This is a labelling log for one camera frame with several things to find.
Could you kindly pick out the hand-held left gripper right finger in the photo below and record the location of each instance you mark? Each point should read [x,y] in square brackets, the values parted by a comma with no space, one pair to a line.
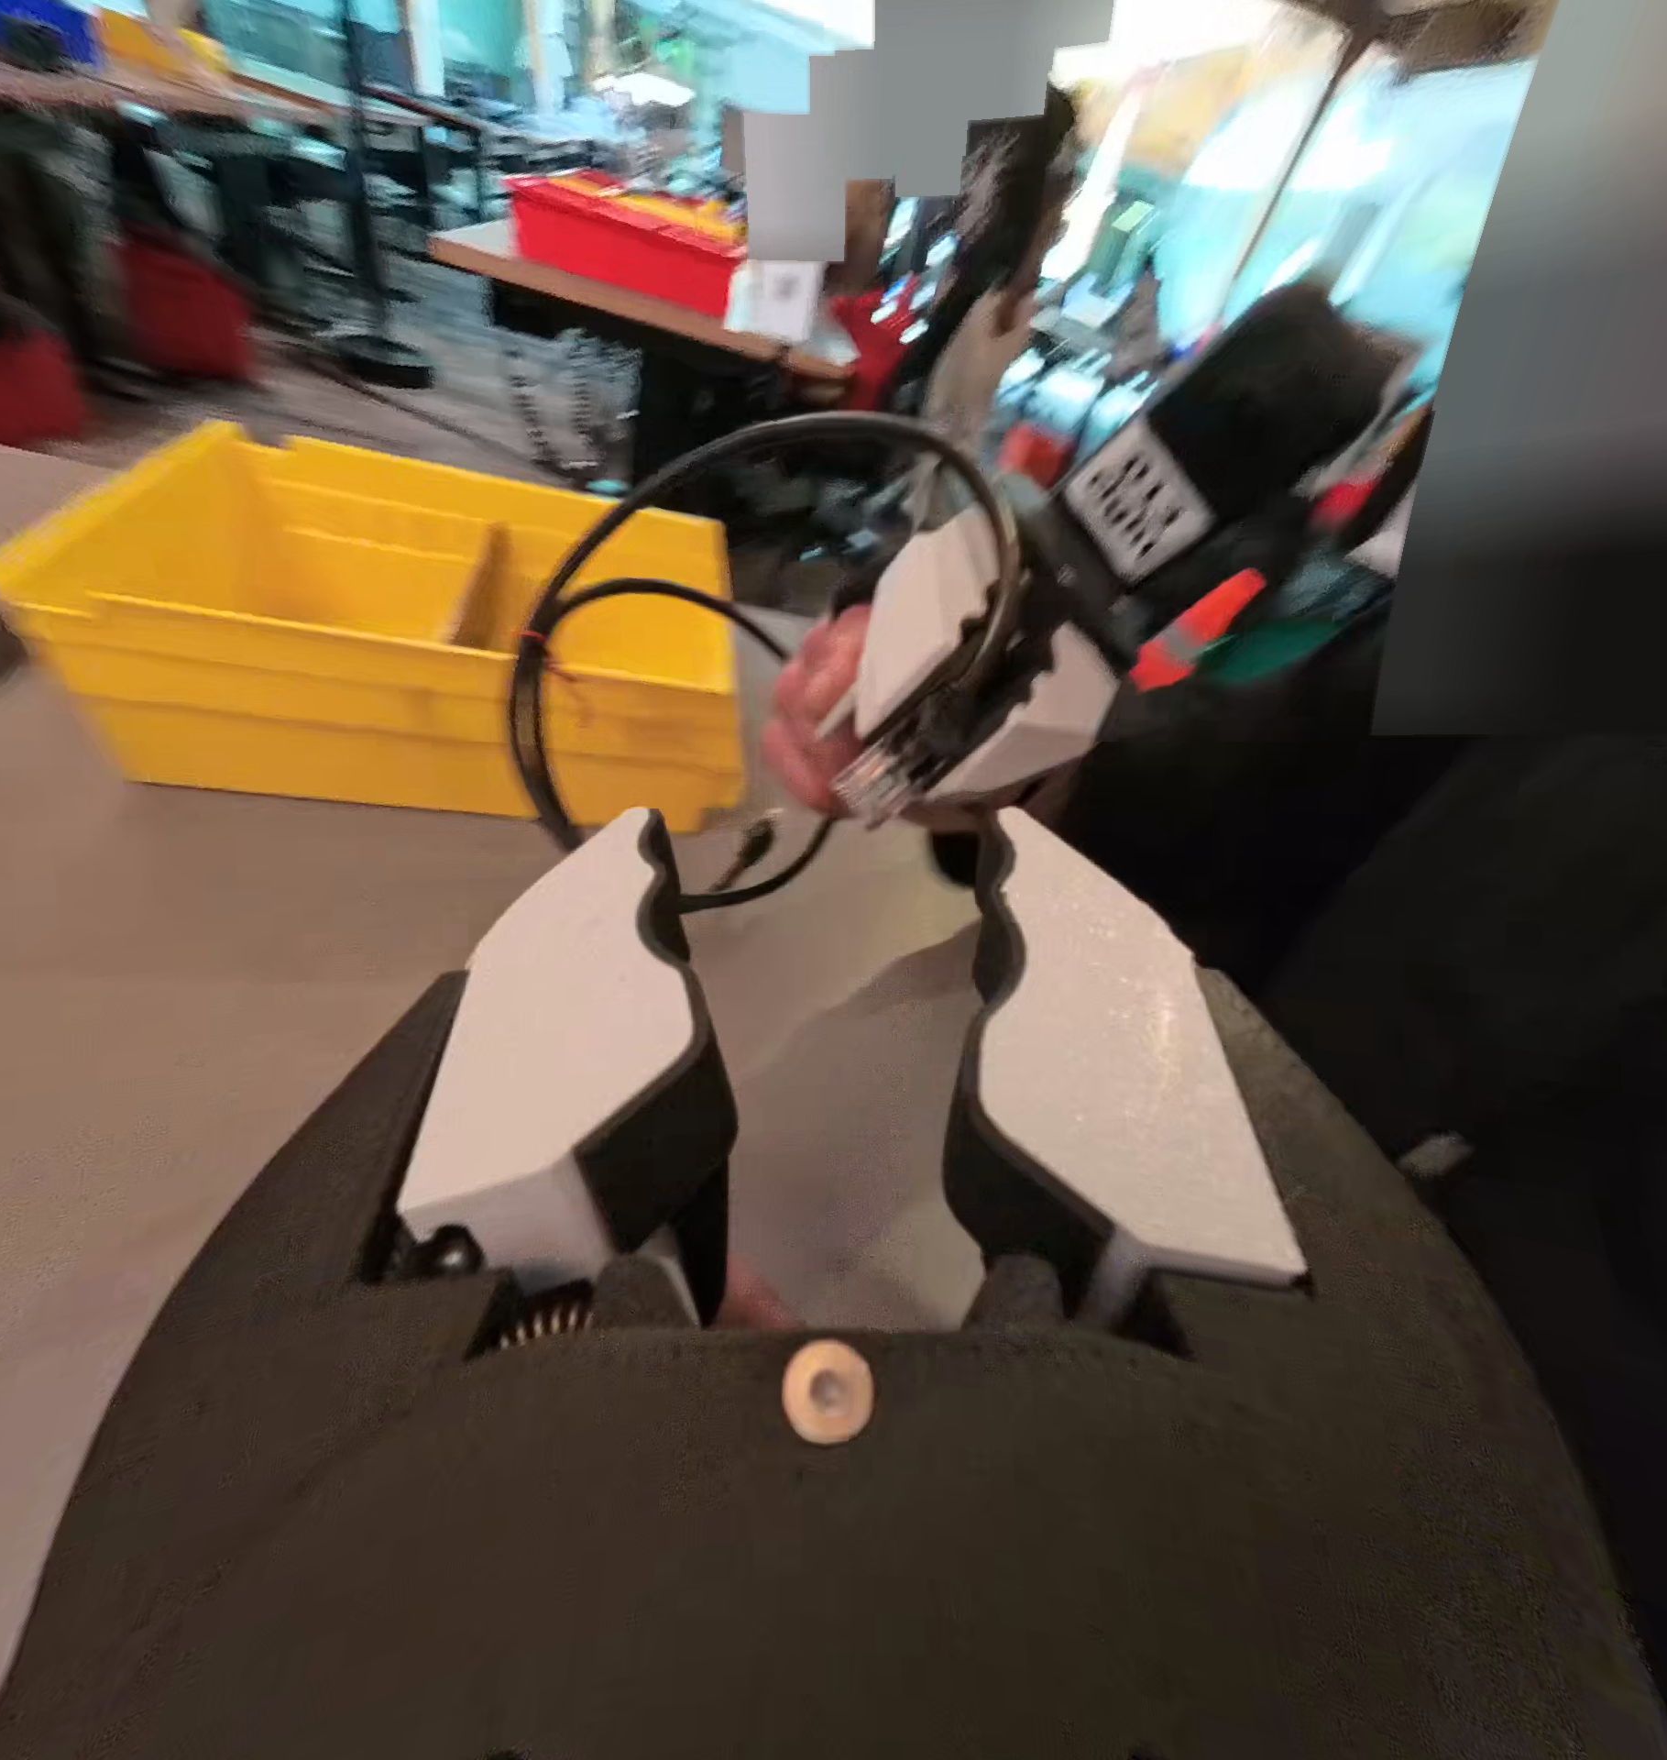
[1136,1099]

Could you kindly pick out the black pole with round base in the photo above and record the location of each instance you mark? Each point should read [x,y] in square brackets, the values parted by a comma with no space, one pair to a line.
[387,350]

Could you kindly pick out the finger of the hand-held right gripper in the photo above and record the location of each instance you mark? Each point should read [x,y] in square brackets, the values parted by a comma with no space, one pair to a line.
[1040,722]
[931,619]

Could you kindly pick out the wooden table with black legs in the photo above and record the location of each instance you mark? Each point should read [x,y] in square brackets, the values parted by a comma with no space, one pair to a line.
[641,315]

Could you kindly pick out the person's right hand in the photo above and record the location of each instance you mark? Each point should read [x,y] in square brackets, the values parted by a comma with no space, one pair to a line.
[814,701]

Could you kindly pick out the yellow plastic bin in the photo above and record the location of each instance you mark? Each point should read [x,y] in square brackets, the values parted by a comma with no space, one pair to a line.
[297,659]

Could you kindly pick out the red plastic bin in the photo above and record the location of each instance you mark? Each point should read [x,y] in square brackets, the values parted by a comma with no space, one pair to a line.
[627,240]

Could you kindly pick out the black bin divider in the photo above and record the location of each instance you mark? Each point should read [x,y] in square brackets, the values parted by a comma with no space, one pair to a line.
[480,584]

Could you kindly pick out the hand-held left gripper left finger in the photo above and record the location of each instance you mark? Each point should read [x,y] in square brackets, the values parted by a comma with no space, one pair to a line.
[545,1072]

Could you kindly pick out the white sign card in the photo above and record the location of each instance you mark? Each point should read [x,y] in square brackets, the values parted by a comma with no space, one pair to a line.
[777,300]

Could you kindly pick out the red floor bin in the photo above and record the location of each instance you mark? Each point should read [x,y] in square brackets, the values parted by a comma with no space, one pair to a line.
[17,384]
[188,309]

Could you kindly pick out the person's dark clothing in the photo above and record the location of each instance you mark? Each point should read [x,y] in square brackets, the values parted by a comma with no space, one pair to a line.
[1467,893]

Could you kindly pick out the red twist tie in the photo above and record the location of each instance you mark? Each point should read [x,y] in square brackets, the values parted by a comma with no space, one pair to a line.
[558,672]

